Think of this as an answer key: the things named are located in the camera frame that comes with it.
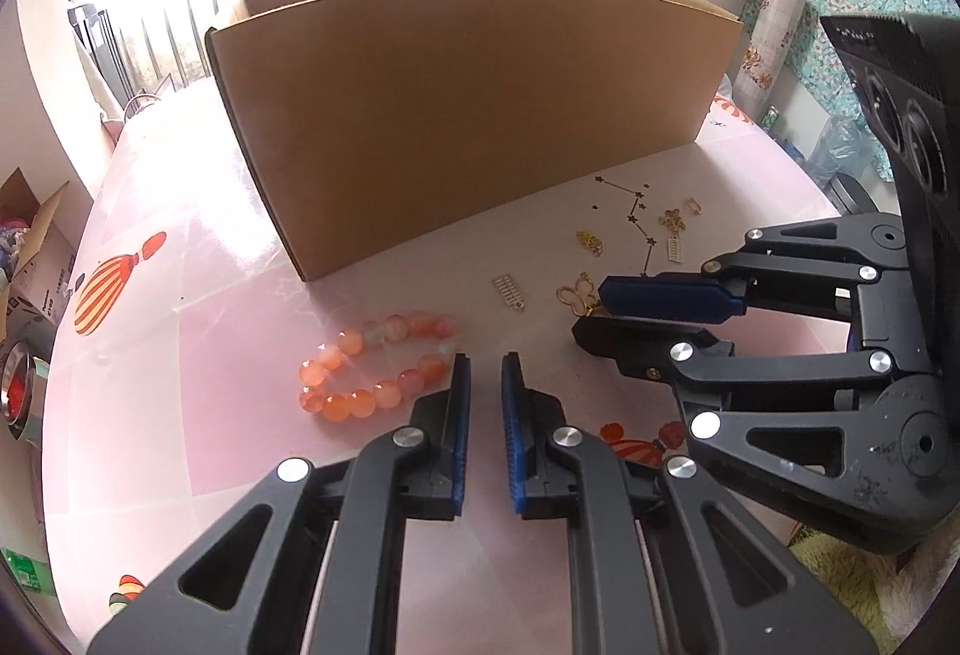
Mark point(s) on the gold ornate charm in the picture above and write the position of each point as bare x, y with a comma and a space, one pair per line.
672, 221

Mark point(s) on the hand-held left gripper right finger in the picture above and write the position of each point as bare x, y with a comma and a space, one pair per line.
511, 437

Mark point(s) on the green shaggy rug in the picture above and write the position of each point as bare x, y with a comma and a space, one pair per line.
847, 587

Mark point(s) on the metal bowl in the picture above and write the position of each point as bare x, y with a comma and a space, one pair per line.
19, 388

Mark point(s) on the floral printed paper roll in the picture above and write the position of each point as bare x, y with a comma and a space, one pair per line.
772, 39

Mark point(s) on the large cardboard box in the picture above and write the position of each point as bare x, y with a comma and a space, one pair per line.
450, 137

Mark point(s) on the metal balcony railing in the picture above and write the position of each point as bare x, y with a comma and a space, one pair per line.
187, 39

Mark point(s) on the silver abacus charm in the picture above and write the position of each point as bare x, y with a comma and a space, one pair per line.
508, 292

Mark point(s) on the clear plastic bag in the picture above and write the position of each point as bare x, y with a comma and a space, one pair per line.
840, 148

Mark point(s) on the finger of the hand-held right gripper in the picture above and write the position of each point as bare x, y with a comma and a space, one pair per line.
637, 343
660, 298

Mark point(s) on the black metal rack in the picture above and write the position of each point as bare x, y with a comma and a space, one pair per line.
94, 54

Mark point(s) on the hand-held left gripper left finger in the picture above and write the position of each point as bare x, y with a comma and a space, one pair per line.
461, 437

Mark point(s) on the printed cardboard storage box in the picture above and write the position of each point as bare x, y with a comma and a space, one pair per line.
45, 265

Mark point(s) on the gold abacus charm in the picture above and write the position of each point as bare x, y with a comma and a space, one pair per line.
676, 250

